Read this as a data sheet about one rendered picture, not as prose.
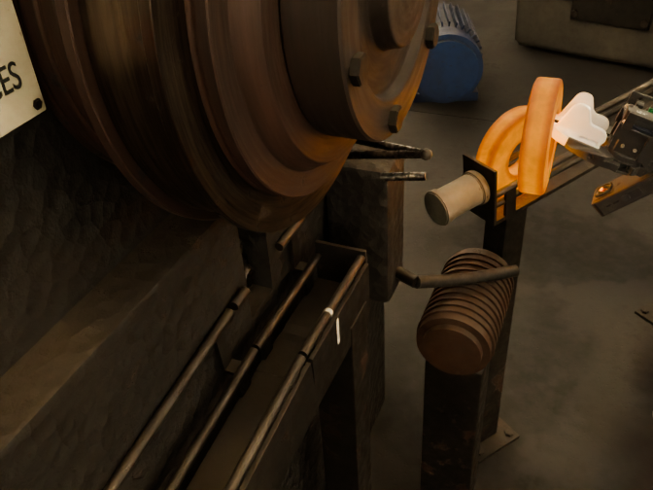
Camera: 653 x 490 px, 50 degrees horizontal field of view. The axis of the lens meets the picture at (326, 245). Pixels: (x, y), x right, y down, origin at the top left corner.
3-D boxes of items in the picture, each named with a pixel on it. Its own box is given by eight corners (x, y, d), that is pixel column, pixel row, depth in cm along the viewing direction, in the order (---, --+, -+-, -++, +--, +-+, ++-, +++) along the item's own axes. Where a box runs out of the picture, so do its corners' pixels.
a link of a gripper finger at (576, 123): (550, 85, 90) (619, 110, 89) (532, 123, 94) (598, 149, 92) (546, 93, 88) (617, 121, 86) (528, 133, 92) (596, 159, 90)
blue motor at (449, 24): (406, 117, 285) (408, 34, 265) (400, 63, 331) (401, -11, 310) (483, 115, 283) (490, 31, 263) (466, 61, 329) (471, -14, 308)
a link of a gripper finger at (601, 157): (572, 124, 92) (635, 149, 91) (567, 136, 93) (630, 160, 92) (567, 140, 89) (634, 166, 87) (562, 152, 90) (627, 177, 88)
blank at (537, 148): (521, 118, 85) (549, 121, 84) (542, 55, 95) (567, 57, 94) (513, 214, 95) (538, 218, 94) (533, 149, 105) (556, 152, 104)
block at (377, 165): (326, 293, 112) (316, 161, 97) (344, 263, 117) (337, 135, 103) (389, 307, 108) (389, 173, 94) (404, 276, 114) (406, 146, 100)
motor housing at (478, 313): (407, 508, 142) (412, 313, 110) (436, 428, 158) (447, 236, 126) (470, 530, 137) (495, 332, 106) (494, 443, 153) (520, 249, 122)
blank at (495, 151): (496, 207, 122) (509, 216, 119) (460, 159, 111) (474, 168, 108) (554, 140, 121) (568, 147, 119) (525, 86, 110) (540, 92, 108)
